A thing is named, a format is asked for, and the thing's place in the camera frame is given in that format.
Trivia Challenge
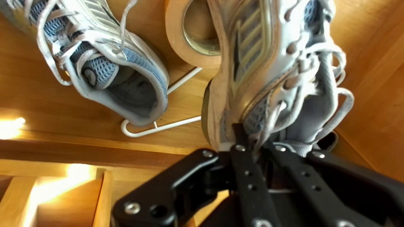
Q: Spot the tan packing tape roll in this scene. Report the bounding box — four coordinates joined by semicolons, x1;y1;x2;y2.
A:
164;0;224;71

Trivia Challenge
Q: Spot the blue grey running shoe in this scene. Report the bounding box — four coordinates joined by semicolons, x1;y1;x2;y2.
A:
200;0;357;156
0;0;170;127

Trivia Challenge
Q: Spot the white wire hanger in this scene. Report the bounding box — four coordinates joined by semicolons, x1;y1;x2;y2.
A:
119;67;203;139

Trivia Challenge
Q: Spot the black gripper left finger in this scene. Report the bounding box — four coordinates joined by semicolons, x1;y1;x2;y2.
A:
111;124;281;227

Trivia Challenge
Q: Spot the wooden roll-top desk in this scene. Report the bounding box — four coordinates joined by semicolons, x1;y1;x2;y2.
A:
0;0;404;227

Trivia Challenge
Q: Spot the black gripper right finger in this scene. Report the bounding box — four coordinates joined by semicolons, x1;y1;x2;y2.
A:
266;131;404;227

